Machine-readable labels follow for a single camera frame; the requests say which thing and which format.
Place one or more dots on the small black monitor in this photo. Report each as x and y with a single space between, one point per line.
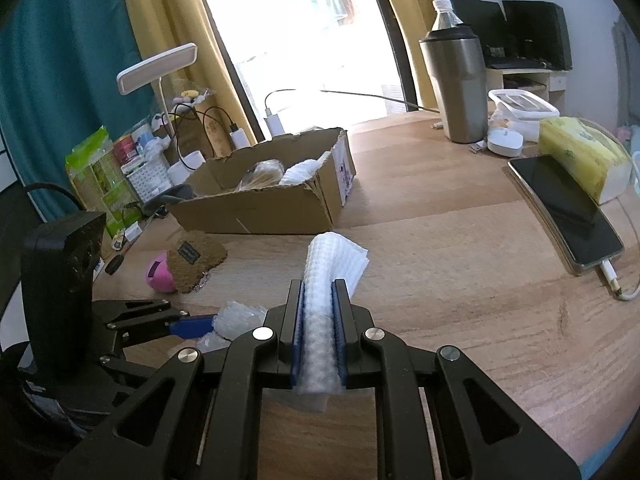
477 25

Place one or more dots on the brown cardboard box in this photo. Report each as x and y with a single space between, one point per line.
260 210

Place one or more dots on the black door frame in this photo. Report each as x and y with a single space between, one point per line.
395 60

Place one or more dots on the black smartphone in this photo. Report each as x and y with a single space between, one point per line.
565 210

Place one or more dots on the steel tumbler with black lid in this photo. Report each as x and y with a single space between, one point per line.
455 90

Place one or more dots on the pink plush heart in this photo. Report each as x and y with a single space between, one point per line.
160 275

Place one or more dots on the large black monitor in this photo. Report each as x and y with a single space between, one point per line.
537 30

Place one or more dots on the small white usb adapter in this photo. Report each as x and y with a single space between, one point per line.
477 147

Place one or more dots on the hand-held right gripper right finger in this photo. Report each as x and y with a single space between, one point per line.
340 340

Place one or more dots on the white desk lamp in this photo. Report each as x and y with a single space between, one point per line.
155 67

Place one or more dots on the blue printed bedding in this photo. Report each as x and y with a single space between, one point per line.
636 152

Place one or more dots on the brown plush heart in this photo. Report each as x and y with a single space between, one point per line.
197 260

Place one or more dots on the white lidded container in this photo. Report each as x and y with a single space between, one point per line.
522 102

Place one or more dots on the bag of small plush toys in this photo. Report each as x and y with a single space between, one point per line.
192 97

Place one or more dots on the grey padded headboard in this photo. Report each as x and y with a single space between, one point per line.
627 70

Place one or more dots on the wide teal curtain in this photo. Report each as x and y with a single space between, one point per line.
65 60

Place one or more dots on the small white box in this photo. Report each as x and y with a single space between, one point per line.
132 232

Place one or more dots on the yellow tissue pack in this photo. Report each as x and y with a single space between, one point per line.
580 155

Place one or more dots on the white round device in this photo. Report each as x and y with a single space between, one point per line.
505 141

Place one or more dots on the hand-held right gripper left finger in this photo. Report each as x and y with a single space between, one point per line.
298 340

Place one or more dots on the clear plastic bag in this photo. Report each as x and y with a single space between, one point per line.
235 320

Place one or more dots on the red can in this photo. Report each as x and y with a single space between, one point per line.
126 150

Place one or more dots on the white side cabinet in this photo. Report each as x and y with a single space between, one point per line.
525 77

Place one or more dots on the small black key fob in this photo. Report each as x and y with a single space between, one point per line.
115 264

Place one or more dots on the wide yellow curtain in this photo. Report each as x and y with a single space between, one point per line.
165 20

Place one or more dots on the white plastic basket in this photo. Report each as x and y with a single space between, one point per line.
145 177

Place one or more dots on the narrow yellow curtain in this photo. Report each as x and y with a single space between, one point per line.
400 20

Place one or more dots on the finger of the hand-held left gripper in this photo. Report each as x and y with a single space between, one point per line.
127 367
192 326

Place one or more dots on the pink soft toy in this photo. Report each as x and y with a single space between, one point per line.
625 132

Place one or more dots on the clear water bottle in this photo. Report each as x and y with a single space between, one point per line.
446 15

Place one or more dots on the green paper cup package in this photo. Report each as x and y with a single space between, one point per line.
100 180

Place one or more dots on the brown paper bag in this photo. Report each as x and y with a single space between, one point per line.
215 132

